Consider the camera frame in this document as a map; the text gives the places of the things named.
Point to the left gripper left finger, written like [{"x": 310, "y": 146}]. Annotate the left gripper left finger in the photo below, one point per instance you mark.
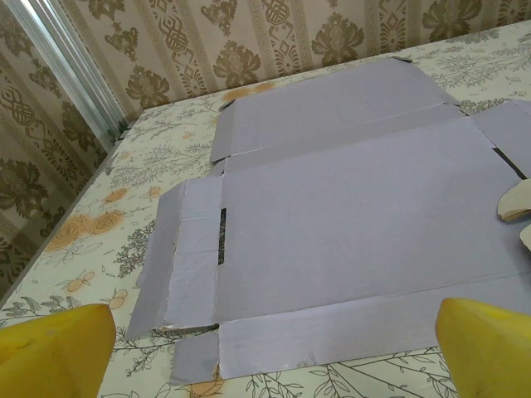
[{"x": 54, "y": 356}]

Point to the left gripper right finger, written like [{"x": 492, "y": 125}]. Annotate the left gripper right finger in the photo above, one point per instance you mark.
[{"x": 489, "y": 356}]

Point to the white paper box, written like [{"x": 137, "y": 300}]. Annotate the white paper box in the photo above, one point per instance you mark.
[{"x": 352, "y": 215}]

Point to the floral tablecloth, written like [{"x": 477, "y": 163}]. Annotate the floral tablecloth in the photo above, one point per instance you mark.
[{"x": 103, "y": 265}]

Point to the aluminium frame post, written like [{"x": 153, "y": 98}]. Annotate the aluminium frame post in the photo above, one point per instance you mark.
[{"x": 81, "y": 74}]

